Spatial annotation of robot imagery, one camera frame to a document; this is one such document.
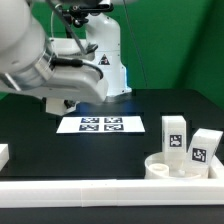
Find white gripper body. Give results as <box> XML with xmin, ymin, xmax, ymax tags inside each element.
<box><xmin>0</xmin><ymin>65</ymin><xmax>108</xmax><ymax>103</ymax></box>

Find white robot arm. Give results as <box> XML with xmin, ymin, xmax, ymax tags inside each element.
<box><xmin>0</xmin><ymin>0</ymin><xmax>131</xmax><ymax>107</ymax></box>

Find white marker sheet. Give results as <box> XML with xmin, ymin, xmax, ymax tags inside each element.
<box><xmin>57</xmin><ymin>116</ymin><xmax>145</xmax><ymax>134</ymax></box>

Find black cables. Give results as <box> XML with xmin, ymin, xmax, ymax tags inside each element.
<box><xmin>46</xmin><ymin>0</ymin><xmax>104</xmax><ymax>81</ymax></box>

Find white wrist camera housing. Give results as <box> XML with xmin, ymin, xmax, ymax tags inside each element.
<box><xmin>50</xmin><ymin>38</ymin><xmax>94</xmax><ymax>61</ymax></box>

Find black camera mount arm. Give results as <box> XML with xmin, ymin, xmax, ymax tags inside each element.
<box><xmin>59</xmin><ymin>0</ymin><xmax>114</xmax><ymax>28</ymax></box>

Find white left barrier rail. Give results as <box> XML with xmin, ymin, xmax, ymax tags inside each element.
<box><xmin>0</xmin><ymin>144</ymin><xmax>9</xmax><ymax>171</ymax></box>

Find white barrier rail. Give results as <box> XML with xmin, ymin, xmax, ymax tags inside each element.
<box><xmin>0</xmin><ymin>179</ymin><xmax>224</xmax><ymax>208</ymax></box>
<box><xmin>209</xmin><ymin>156</ymin><xmax>224</xmax><ymax>179</ymax></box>
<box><xmin>0</xmin><ymin>144</ymin><xmax>9</xmax><ymax>171</ymax></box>

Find white front barrier rail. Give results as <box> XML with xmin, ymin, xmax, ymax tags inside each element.
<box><xmin>0</xmin><ymin>179</ymin><xmax>224</xmax><ymax>208</ymax></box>

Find white right barrier rail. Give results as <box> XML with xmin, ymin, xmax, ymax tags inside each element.
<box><xmin>209</xmin><ymin>156</ymin><xmax>224</xmax><ymax>179</ymax></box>

